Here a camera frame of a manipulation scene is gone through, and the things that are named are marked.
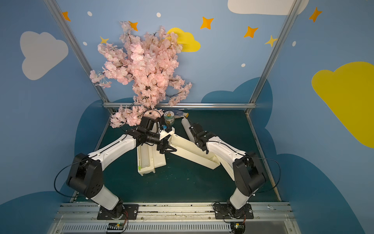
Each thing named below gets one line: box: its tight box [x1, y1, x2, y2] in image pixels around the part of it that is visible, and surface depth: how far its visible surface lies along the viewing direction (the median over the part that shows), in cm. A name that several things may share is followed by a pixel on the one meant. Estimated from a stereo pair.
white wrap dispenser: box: [167, 133, 235, 181], surface depth 83 cm
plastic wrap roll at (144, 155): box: [139, 143, 151, 169], surface depth 88 cm
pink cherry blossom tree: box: [89, 20, 193, 129], surface depth 77 cm
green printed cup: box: [163, 110, 175, 126], surface depth 110 cm
